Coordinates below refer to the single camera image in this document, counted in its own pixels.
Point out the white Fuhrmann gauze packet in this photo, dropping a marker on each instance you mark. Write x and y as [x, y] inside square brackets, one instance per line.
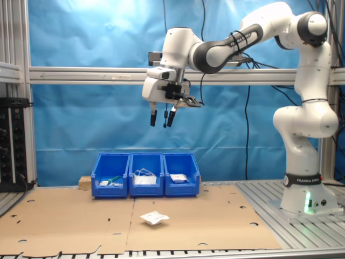
[179, 178]
[154, 217]

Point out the silver power strip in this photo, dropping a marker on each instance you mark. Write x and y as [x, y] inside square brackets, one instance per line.
[155, 58]

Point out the blue bin with gauze packet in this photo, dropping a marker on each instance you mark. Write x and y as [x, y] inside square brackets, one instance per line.
[182, 190]

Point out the blue bin with masks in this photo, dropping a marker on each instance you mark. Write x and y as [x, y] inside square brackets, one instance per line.
[145, 191]

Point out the horizontal aluminium beam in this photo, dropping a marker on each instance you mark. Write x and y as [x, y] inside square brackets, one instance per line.
[81, 76]

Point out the small white flat packet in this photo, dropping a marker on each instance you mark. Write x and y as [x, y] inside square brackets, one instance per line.
[103, 183]

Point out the blue bin with green item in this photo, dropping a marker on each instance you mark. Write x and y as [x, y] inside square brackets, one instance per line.
[109, 191]

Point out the chipboard block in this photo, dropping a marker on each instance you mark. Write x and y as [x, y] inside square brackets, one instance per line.
[85, 183]

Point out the brown cardboard sheet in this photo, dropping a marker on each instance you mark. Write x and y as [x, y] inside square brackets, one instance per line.
[210, 215]
[67, 215]

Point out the black rack device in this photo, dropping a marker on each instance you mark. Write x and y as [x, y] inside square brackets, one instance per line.
[14, 145]

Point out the aluminium side beam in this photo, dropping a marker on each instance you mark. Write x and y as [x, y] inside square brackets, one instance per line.
[9, 72]

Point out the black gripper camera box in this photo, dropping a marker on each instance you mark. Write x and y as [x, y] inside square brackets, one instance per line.
[170, 91]

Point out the aluminium frame post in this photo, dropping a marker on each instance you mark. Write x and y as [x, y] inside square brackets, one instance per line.
[327, 162]
[20, 40]

